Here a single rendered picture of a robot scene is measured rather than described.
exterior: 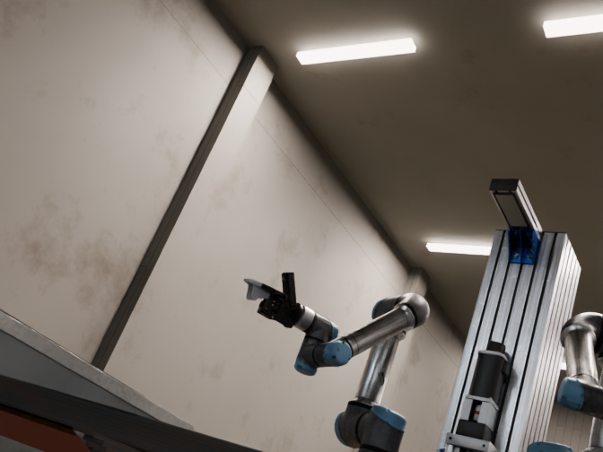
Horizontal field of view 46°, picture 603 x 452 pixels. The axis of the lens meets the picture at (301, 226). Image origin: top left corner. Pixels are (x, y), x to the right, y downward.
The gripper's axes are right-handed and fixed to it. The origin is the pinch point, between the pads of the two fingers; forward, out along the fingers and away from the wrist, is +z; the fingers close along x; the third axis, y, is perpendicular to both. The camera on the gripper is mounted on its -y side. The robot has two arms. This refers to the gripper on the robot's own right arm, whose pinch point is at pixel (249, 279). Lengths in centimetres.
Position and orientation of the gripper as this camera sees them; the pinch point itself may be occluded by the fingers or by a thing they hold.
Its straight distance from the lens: 223.6
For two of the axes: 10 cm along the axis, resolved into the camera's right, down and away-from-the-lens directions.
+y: -4.1, 8.6, -3.0
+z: -7.8, -5.0, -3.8
